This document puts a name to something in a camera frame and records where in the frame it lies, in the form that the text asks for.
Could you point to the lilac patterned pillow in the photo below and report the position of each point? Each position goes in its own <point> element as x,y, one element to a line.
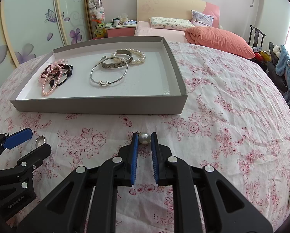
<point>200,19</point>

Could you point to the silver cuff bangle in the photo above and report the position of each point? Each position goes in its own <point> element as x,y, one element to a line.
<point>117,62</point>

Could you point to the thin silver round bangle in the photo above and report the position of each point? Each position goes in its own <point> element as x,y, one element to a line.
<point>105,77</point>

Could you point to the pink bedside table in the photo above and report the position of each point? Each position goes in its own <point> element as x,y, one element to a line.
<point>120,30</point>

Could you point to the blue plush robe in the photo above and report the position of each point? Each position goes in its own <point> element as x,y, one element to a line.
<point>283,68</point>

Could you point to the large pearl earring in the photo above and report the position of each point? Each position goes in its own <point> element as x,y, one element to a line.
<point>144,138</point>

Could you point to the tube of plush toys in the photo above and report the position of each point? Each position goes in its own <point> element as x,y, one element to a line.
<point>97,18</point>

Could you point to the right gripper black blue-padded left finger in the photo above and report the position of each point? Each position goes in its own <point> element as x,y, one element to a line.
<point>86,200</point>

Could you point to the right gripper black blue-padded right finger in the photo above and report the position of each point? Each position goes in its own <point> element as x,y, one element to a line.
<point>203,199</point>

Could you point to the beige pink headboard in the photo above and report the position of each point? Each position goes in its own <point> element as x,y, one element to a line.
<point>181,9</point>

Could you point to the dark wooden chair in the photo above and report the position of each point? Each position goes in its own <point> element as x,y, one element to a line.
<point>256,37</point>

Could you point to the sliding wardrobe with flowers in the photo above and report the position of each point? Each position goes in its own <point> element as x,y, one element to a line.
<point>30,28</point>

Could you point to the floral pink bed sheet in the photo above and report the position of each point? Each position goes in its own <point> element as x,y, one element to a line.
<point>234,119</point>

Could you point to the folded salmon duvet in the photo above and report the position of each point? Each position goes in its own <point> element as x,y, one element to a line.
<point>219,39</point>

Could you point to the grey cardboard tray box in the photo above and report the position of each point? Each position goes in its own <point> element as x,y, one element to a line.
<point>135,75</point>

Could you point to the floral white pillow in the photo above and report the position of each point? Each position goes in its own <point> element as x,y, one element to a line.
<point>170,23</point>

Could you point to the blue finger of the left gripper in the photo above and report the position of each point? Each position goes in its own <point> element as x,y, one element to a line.
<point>17,138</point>

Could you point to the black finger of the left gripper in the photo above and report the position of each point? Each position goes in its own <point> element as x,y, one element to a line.
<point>33,160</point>

